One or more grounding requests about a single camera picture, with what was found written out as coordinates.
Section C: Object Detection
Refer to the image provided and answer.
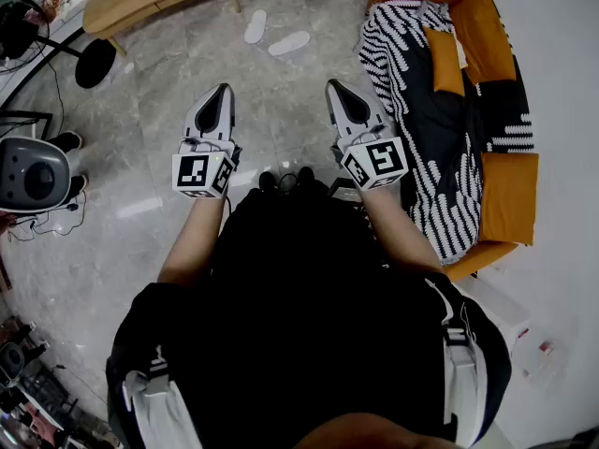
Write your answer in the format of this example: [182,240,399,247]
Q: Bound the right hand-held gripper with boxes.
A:
[325,79,409,193]

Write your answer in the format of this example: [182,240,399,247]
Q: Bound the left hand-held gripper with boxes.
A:
[171,83,242,200]

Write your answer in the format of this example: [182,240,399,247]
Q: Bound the white slipper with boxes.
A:
[267,30,312,58]
[243,8,269,45]

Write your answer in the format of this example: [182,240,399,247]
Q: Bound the person's left forearm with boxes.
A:
[157,193,231,289]

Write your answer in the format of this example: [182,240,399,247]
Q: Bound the person's right forearm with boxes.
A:
[358,185,444,275]

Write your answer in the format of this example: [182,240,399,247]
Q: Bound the black white patterned blanket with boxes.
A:
[358,0,535,267]

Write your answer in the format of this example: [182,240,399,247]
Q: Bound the black flat box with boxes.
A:
[327,178,364,204]

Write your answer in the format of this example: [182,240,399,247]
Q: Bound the black standing fan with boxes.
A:
[0,0,118,90]

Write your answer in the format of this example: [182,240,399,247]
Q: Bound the oval wooden coffee table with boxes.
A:
[81,0,243,57]

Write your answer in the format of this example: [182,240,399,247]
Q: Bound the large orange cushion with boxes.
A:
[447,0,519,87]

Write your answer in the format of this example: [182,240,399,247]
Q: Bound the square orange cushion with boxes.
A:
[477,151,541,247]

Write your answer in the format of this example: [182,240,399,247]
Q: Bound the grey white headset device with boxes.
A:
[0,136,73,214]

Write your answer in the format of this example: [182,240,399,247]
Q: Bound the pink flower bouquet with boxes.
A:
[23,0,61,26]

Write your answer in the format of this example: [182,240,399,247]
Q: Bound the person's black clothing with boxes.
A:
[105,182,514,449]

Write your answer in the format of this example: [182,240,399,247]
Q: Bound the white box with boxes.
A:
[448,276,533,359]

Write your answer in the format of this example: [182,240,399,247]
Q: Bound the clear plastic bag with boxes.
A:
[517,325,565,385]

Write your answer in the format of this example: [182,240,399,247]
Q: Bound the person's face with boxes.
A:
[294,412,474,449]

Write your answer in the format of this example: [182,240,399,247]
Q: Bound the cluttered work desk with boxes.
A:
[0,314,124,449]

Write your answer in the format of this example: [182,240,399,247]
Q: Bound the black floor cables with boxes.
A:
[4,189,89,243]

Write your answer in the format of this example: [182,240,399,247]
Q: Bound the black frame stand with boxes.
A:
[0,109,54,143]

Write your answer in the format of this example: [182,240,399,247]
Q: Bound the person's right white strap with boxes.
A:
[423,276,492,446]

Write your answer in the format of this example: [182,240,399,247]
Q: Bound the person's white strap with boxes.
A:
[423,276,492,446]
[121,343,202,449]

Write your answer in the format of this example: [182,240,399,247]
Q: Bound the person's left white strap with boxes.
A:
[121,343,202,449]

